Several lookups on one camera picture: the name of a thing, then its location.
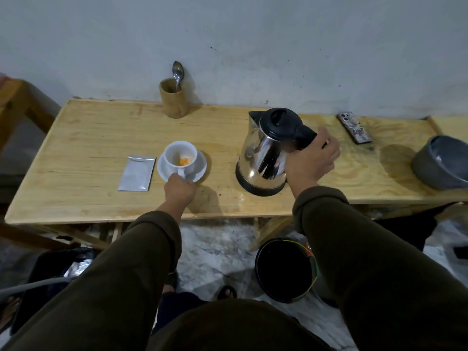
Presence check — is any person's left hand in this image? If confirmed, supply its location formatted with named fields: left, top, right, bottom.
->
left=164, top=173, right=198, bottom=207

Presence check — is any person's right hand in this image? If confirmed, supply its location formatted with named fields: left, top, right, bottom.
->
left=285, top=127, right=341, bottom=200

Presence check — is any white ceramic cup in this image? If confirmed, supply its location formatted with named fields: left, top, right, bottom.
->
left=163, top=141, right=198, bottom=180

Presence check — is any steel electric kettle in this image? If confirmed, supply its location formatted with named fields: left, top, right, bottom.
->
left=235, top=107, right=328, bottom=197

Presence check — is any person's left forearm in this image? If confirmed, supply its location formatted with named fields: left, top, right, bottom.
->
left=0, top=202, right=183, bottom=351

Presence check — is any person's right forearm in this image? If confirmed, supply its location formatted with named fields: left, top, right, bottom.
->
left=292, top=181, right=468, bottom=351

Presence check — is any white saucer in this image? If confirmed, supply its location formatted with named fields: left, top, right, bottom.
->
left=157, top=150, right=207, bottom=183

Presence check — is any phone with patterned case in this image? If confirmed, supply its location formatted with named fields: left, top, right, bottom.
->
left=336, top=112, right=373, bottom=145

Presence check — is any silver sachet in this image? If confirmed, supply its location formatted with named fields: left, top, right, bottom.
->
left=117, top=156, right=156, bottom=192

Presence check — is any bamboo utensil holder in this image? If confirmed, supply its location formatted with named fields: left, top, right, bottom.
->
left=159, top=78, right=190, bottom=119

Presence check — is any metal spoon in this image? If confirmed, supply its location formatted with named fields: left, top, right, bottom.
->
left=172, top=61, right=184, bottom=93

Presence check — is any grey bowl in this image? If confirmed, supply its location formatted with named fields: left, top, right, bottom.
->
left=411, top=135, right=468, bottom=191

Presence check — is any black sandal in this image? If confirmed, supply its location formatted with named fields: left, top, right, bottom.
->
left=217, top=285, right=238, bottom=301

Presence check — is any person's dark trouser leg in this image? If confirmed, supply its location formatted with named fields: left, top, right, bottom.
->
left=151, top=291, right=210, bottom=336

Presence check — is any black bucket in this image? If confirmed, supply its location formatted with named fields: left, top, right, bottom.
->
left=254, top=237, right=319, bottom=304

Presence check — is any crumpled silver foil wrapper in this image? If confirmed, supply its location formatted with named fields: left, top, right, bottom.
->
left=63, top=259, right=93, bottom=279

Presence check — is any person's torso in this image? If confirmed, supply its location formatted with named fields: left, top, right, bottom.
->
left=146, top=298, right=338, bottom=351

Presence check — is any black bag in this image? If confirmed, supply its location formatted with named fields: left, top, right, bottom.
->
left=10, top=246, right=98, bottom=335

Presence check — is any wooden chair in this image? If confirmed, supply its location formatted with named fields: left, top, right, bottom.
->
left=0, top=76, right=61, bottom=152

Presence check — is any wooden table frame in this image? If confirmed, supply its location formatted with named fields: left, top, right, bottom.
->
left=0, top=215, right=295, bottom=253

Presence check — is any grey hose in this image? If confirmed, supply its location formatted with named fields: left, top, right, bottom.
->
left=0, top=276, right=74, bottom=301

